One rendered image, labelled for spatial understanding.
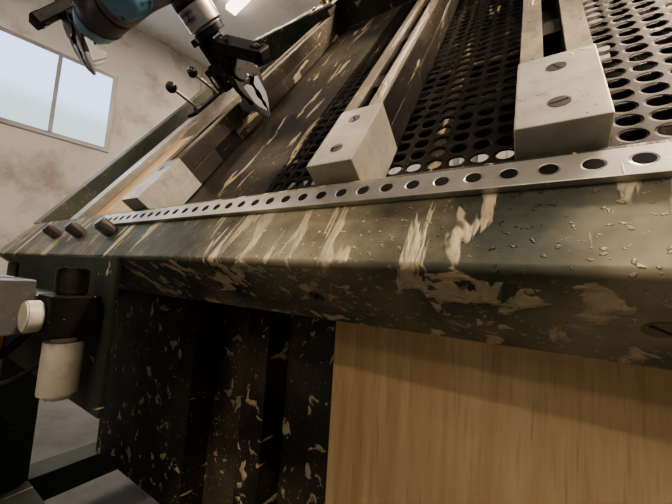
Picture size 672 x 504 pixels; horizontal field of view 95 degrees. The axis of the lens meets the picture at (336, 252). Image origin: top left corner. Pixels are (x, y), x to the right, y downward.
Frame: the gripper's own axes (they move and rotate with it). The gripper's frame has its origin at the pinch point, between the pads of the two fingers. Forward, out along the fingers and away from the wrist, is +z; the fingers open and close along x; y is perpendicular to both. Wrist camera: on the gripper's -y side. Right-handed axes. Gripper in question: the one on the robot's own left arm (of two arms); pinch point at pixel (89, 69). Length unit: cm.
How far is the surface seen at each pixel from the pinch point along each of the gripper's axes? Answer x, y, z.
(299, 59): -38, 46, 11
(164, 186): -46, -10, 39
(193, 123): -3.8, 22.6, 18.0
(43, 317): -54, -35, 53
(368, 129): -91, -3, 41
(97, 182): 16.4, -7.0, 28.7
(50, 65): 346, 72, -139
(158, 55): 351, 197, -158
